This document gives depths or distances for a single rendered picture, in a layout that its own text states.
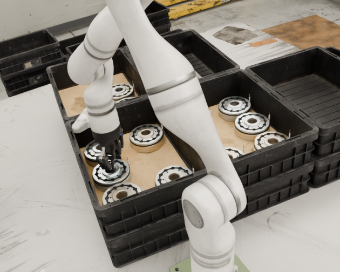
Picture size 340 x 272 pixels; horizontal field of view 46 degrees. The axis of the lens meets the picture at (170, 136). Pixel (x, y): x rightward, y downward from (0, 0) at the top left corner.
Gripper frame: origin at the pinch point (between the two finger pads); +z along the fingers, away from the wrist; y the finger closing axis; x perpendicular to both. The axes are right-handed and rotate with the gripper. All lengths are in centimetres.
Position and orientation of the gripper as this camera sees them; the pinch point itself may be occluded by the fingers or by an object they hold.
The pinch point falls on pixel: (115, 165)
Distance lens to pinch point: 113.9
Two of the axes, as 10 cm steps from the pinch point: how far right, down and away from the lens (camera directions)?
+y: 2.5, -6.1, 7.5
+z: 1.0, 7.9, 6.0
